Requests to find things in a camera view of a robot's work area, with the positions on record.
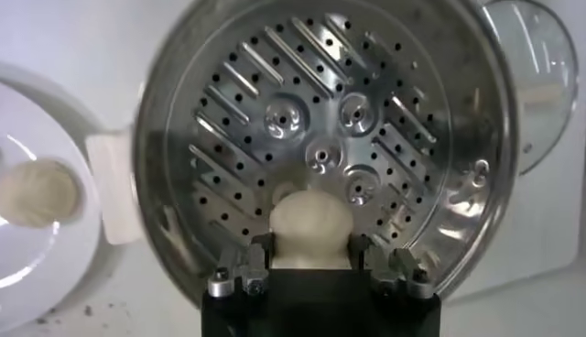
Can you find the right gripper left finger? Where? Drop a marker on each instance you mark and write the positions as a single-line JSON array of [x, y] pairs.
[[242, 275]]

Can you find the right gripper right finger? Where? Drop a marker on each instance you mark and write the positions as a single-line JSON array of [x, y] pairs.
[[398, 275]]

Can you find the white steamed baozi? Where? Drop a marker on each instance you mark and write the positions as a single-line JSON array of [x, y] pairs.
[[311, 224], [39, 192]]

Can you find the steel perforated steamer basket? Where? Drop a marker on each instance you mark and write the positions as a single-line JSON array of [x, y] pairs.
[[320, 91]]

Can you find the white round plate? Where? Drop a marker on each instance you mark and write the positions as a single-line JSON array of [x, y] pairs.
[[27, 265]]

